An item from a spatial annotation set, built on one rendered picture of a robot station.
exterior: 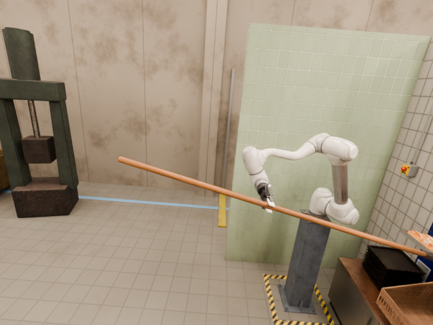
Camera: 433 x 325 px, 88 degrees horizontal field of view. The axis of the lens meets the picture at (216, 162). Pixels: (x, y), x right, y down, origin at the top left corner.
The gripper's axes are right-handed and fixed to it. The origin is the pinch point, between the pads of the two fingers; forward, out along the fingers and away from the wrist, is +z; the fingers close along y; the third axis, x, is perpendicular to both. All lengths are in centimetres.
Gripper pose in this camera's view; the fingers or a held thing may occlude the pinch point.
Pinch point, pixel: (269, 206)
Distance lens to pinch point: 121.3
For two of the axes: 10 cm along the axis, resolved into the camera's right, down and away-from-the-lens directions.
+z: -0.3, 3.2, -9.5
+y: -3.1, 9.0, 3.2
